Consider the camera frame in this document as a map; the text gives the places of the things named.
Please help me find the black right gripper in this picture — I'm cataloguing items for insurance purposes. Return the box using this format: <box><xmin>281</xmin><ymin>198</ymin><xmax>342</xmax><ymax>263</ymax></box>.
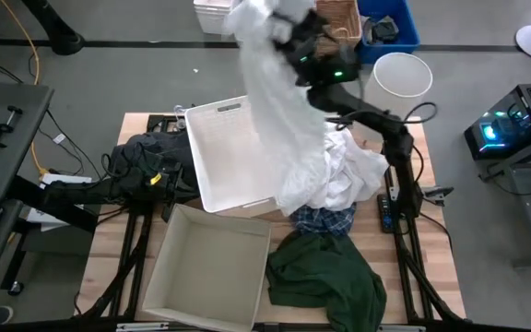
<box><xmin>270</xmin><ymin>11</ymin><xmax>332</xmax><ymax>66</ymax></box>

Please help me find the sheer white garment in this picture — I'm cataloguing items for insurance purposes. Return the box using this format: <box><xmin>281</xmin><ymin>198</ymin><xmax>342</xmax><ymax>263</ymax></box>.
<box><xmin>222</xmin><ymin>0</ymin><xmax>332</xmax><ymax>218</ymax></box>

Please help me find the blue plaid shirt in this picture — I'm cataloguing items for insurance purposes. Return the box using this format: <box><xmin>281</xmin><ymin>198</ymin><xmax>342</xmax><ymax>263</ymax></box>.
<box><xmin>289</xmin><ymin>202</ymin><xmax>358</xmax><ymax>238</ymax></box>

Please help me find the dark green garment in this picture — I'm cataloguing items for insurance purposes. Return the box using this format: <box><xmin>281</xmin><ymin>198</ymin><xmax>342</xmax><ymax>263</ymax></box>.
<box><xmin>265</xmin><ymin>230</ymin><xmax>388</xmax><ymax>332</ymax></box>

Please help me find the dark cloth bundle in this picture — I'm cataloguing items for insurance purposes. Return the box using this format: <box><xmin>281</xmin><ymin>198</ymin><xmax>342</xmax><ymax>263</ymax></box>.
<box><xmin>107</xmin><ymin>130</ymin><xmax>198</xmax><ymax>185</ymax></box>

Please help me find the white perforated plastic basket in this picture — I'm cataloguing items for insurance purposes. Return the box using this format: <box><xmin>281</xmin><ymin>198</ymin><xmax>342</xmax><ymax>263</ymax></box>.
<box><xmin>183</xmin><ymin>95</ymin><xmax>290</xmax><ymax>215</ymax></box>

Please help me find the brown wicker basket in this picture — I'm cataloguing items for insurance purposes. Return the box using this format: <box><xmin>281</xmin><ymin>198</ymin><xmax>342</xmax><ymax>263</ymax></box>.
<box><xmin>313</xmin><ymin>0</ymin><xmax>364</xmax><ymax>59</ymax></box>

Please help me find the white plastic bin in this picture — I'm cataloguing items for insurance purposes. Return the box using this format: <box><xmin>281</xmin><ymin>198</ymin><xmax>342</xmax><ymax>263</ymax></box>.
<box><xmin>193</xmin><ymin>0</ymin><xmax>235</xmax><ymax>36</ymax></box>

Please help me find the beige fabric storage box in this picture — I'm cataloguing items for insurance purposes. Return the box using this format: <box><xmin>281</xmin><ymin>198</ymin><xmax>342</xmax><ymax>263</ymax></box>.
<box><xmin>141</xmin><ymin>203</ymin><xmax>273</xmax><ymax>332</ymax></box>

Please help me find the black item in bin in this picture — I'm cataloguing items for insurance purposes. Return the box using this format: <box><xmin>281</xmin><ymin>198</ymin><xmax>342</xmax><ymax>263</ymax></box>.
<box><xmin>369</xmin><ymin>16</ymin><xmax>401</xmax><ymax>45</ymax></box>

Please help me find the white power strip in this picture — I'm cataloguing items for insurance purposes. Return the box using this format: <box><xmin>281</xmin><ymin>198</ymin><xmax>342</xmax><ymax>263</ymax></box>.
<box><xmin>39</xmin><ymin>172</ymin><xmax>93</xmax><ymax>191</ymax></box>

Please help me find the blue plastic bin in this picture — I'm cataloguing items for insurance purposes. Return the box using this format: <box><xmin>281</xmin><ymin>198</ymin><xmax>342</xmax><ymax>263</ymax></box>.
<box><xmin>355</xmin><ymin>0</ymin><xmax>422</xmax><ymax>65</ymax></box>

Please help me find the white cylindrical lampshade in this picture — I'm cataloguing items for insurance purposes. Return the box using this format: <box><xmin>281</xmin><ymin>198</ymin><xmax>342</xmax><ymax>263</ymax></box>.
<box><xmin>366</xmin><ymin>51</ymin><xmax>434</xmax><ymax>122</ymax></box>

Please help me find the round wooden lamp base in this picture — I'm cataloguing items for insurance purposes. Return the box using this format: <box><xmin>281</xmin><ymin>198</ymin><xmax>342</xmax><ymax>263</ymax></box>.
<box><xmin>353</xmin><ymin>124</ymin><xmax>384</xmax><ymax>153</ymax></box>

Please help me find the black desk top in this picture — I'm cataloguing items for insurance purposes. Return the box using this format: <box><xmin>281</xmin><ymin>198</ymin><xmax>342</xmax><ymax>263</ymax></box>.
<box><xmin>0</xmin><ymin>82</ymin><xmax>55</xmax><ymax>205</ymax></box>

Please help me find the black stand base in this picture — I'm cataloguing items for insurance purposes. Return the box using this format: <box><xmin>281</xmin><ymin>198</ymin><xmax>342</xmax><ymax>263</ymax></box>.
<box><xmin>18</xmin><ymin>0</ymin><xmax>86</xmax><ymax>57</ymax></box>

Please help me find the black usb hub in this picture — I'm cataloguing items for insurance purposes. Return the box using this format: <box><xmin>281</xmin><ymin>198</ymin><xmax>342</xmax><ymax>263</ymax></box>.
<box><xmin>376</xmin><ymin>193</ymin><xmax>394</xmax><ymax>234</ymax></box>

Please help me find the black metal clamp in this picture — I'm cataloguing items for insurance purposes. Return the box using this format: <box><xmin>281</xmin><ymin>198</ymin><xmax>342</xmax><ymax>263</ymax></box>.
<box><xmin>421</xmin><ymin>185</ymin><xmax>455</xmax><ymax>208</ymax></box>

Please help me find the black computer tower with lights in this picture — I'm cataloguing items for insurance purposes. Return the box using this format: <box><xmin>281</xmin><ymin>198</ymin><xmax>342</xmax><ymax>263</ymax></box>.
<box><xmin>463</xmin><ymin>82</ymin><xmax>531</xmax><ymax>161</ymax></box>

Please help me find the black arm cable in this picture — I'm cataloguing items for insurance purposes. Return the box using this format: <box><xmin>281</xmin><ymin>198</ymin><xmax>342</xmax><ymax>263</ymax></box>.
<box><xmin>327</xmin><ymin>101</ymin><xmax>439</xmax><ymax>134</ymax></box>

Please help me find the yellow cable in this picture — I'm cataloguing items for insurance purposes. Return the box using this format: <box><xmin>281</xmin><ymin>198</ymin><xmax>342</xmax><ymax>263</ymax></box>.
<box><xmin>0</xmin><ymin>0</ymin><xmax>51</xmax><ymax>177</ymax></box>

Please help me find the black table frame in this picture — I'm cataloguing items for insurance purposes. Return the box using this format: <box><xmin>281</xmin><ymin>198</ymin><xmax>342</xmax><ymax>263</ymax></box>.
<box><xmin>75</xmin><ymin>113</ymin><xmax>467</xmax><ymax>332</ymax></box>

